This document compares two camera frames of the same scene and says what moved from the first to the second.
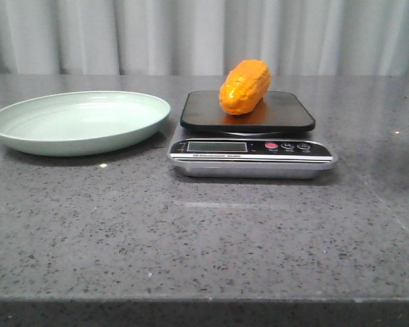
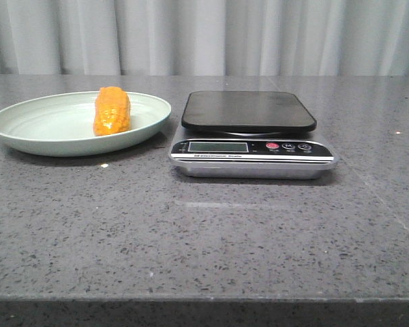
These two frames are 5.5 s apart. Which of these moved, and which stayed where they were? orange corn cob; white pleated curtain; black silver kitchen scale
Moved: orange corn cob
Stayed: white pleated curtain; black silver kitchen scale
